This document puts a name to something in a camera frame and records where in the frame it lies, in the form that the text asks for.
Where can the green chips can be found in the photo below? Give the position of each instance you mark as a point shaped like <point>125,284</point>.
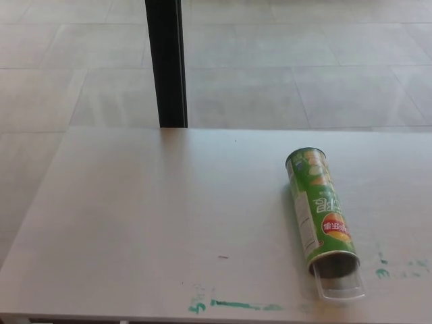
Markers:
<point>315,209</point>

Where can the black vertical post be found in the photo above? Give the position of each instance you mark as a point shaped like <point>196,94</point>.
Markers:
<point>167,67</point>

